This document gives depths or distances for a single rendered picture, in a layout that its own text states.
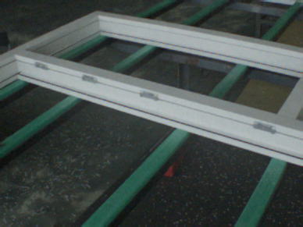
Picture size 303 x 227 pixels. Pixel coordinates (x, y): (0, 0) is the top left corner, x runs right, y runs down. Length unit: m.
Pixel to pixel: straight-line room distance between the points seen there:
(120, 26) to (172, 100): 0.62
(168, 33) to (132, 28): 0.15
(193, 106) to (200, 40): 0.46
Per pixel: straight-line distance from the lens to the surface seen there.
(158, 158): 0.89
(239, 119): 0.92
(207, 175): 1.28
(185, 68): 1.52
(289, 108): 0.96
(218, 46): 1.36
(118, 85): 1.06
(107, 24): 1.58
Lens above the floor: 1.41
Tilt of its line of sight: 30 degrees down
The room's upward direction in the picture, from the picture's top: 2 degrees counter-clockwise
